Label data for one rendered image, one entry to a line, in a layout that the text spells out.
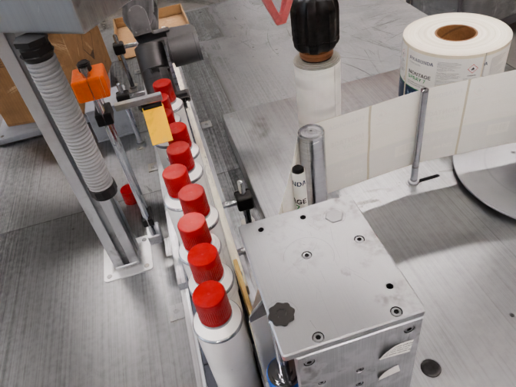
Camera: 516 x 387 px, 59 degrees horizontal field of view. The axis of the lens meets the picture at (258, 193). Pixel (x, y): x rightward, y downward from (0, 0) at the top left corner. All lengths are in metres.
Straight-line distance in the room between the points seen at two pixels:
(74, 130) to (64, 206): 0.52
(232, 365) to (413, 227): 0.39
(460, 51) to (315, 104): 0.29
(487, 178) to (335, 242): 0.51
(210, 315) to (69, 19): 0.31
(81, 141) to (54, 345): 0.38
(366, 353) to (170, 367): 0.40
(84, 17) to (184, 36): 0.47
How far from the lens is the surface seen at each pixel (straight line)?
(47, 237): 1.00
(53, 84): 0.52
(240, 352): 0.50
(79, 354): 0.79
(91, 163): 0.57
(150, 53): 0.93
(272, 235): 0.40
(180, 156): 0.63
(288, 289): 0.36
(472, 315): 0.69
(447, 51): 0.95
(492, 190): 0.85
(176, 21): 1.82
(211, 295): 0.45
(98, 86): 0.62
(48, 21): 0.50
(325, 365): 0.37
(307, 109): 0.86
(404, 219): 0.78
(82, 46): 1.34
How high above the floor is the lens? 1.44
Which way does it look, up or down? 41 degrees down
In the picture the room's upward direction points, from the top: 10 degrees counter-clockwise
